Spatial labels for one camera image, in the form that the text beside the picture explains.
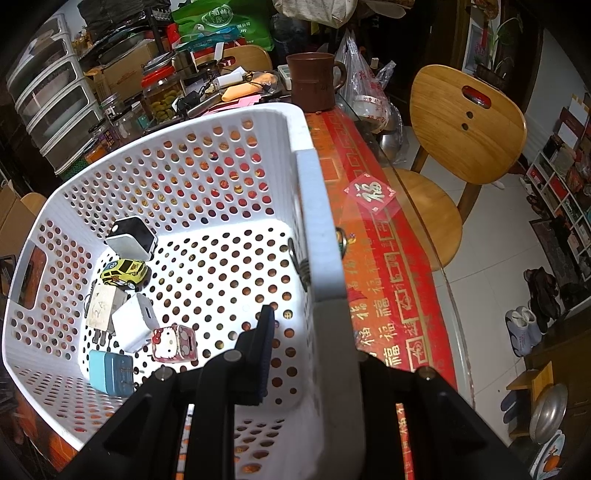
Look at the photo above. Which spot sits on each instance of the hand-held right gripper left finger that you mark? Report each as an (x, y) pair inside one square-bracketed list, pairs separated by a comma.
[(263, 350)]

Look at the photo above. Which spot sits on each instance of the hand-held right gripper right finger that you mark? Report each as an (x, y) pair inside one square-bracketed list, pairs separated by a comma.
[(376, 385)]

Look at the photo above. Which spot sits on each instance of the pink cartoon cat charger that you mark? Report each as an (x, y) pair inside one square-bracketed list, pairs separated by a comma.
[(171, 344)]

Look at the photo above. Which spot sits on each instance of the white cube charger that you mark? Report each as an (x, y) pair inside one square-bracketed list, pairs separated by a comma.
[(134, 323)]

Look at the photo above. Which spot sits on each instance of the white perforated plastic basket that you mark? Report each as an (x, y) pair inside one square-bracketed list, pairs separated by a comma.
[(318, 221)]

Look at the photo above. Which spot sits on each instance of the light blue charger plug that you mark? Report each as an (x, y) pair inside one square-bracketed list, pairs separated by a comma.
[(106, 371)]

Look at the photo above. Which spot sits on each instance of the yellow toy car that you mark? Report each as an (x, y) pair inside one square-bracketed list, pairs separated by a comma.
[(122, 272)]

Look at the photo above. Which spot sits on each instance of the beige charger plug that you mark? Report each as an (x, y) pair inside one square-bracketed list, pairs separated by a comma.
[(101, 309)]

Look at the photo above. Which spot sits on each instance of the black and white charger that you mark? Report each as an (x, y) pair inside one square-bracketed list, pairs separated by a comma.
[(131, 240)]

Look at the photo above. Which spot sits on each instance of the black metal clip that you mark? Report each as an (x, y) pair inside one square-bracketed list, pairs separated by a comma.
[(295, 258)]

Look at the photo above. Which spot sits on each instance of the red printed tablecloth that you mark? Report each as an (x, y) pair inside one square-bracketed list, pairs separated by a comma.
[(383, 277)]

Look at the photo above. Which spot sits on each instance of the blue slippers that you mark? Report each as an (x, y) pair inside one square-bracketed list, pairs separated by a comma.
[(510, 406)]

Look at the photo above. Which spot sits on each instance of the blue and white slipper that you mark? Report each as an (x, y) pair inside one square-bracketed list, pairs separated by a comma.
[(517, 334), (533, 323)]

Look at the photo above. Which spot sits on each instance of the small wooden stool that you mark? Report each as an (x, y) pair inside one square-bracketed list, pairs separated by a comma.
[(531, 383)]

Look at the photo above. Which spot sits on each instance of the metal pot lid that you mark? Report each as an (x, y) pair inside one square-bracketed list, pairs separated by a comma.
[(548, 413)]

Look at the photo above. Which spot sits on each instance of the plate with orange print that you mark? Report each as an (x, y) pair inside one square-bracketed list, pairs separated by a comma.
[(549, 457)]

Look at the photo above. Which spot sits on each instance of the red square paper sticker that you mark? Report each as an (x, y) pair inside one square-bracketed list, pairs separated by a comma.
[(369, 194)]

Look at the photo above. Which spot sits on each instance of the dark shoes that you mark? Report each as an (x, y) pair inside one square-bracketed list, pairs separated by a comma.
[(542, 290)]

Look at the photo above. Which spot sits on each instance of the dark patterned doormat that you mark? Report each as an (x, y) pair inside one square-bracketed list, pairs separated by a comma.
[(554, 249)]

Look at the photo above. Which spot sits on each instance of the pink paper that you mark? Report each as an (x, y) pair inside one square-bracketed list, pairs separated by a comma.
[(240, 104)]

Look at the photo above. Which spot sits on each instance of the black adapter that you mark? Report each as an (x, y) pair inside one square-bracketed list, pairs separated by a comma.
[(188, 104)]

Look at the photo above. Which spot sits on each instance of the small jar with orange contents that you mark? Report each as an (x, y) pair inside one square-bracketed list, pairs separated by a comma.
[(96, 153)]

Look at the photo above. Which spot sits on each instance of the orange pouch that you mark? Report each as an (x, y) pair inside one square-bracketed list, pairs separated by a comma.
[(240, 90)]

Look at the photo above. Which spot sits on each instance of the wooden chair with round seat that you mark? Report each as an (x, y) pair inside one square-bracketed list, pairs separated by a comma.
[(466, 138)]

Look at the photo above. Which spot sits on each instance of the small clear glass jar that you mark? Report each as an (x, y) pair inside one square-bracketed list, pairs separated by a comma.
[(128, 121)]

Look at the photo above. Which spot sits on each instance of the glass jar with red lid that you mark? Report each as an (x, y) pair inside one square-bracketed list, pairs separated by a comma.
[(161, 101)]

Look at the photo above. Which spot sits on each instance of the brown clay mug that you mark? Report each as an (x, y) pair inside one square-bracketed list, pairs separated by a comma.
[(314, 83)]

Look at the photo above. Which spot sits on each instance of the white cubby shelf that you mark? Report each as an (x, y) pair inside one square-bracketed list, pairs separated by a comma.
[(561, 184)]

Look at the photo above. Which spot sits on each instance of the white tube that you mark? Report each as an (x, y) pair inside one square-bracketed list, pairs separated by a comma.
[(226, 78)]

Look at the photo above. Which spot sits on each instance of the flat cardboard boxes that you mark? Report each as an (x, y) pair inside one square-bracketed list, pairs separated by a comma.
[(18, 217)]

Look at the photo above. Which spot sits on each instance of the wooden chair backrest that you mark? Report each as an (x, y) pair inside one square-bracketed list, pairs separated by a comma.
[(251, 57)]

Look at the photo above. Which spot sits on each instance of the white plastic bag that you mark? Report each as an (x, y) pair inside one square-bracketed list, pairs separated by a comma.
[(355, 69)]

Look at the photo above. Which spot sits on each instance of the brown cardboard box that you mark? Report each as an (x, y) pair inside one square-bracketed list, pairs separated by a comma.
[(122, 74)]

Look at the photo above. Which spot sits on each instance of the clear plastic drawer unit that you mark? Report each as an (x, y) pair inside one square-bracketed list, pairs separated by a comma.
[(55, 106)]

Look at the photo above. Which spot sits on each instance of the green plastic bag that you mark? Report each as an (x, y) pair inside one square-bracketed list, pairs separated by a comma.
[(221, 23)]

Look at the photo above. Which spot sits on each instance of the potted plant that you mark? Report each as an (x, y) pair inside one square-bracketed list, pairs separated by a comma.
[(496, 71)]

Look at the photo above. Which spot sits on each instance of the beige cloth bag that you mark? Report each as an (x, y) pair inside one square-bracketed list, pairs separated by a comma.
[(314, 11)]

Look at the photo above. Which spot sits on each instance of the dark bag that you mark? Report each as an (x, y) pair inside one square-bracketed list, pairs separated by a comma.
[(120, 14)]

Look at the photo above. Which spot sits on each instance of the framed wall picture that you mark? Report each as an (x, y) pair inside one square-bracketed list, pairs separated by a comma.
[(473, 50)]

